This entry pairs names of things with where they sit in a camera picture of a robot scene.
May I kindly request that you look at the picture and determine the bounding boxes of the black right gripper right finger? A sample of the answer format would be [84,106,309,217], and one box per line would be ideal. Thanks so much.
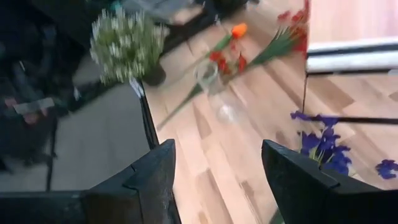
[261,139,398,224]

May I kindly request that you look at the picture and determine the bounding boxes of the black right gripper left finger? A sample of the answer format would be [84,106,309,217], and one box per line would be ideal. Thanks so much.
[0,138,183,224]

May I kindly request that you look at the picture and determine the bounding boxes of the purple flower bunch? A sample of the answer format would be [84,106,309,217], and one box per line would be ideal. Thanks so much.
[269,110,398,224]

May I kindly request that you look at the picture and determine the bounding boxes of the clear glass vase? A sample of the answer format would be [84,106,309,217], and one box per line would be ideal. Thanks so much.
[193,60,246,125]

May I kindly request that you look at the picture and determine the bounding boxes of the large red flower bunch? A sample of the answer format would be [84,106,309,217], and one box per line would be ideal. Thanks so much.
[248,0,311,68]

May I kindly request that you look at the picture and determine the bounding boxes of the small red flower bunch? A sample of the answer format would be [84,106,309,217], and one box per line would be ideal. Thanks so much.
[156,51,248,131]

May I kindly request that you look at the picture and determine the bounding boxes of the orange tulip green stem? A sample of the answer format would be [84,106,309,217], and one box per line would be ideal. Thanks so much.
[186,22,249,74]

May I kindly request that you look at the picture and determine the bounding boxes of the potted plant white blossoms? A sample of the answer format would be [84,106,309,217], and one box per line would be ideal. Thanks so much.
[89,7,170,87]

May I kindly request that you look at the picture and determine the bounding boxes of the black metal table frame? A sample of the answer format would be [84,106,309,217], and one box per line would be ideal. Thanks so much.
[130,77,161,150]

